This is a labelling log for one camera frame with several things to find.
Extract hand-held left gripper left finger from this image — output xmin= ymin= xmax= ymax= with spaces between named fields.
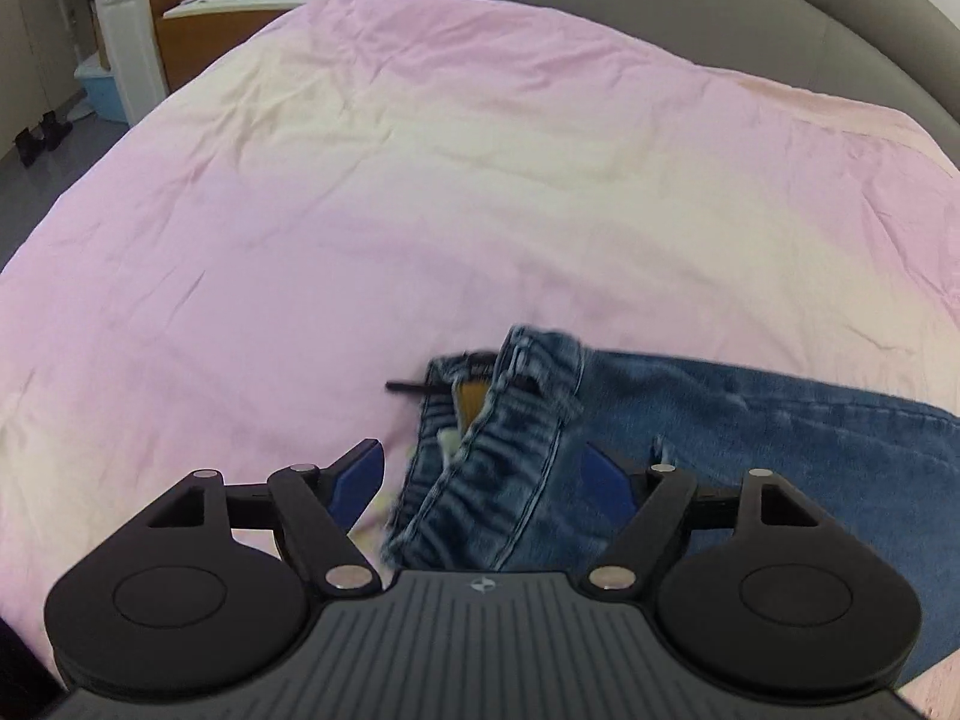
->
xmin=145 ymin=438 xmax=386 ymax=599

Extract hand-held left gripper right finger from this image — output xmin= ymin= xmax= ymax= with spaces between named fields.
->
xmin=580 ymin=440 xmax=827 ymax=602

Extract blue denim pants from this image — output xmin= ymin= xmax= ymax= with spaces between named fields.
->
xmin=385 ymin=325 xmax=960 ymax=590

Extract pink bed sheet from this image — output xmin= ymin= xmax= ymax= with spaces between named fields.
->
xmin=0 ymin=0 xmax=960 ymax=720

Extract light blue plastic bin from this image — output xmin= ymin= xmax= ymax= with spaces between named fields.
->
xmin=73 ymin=58 xmax=130 ymax=124

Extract wooden desk with white top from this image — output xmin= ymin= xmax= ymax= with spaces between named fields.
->
xmin=146 ymin=0 xmax=380 ymax=95

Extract white cabinet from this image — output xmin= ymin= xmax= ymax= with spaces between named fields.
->
xmin=91 ymin=0 xmax=170 ymax=128

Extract grey upholstered headboard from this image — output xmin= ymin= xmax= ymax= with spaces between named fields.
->
xmin=403 ymin=0 xmax=960 ymax=166

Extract grey wardrobe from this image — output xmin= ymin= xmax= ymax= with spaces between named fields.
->
xmin=0 ymin=0 xmax=100 ymax=166

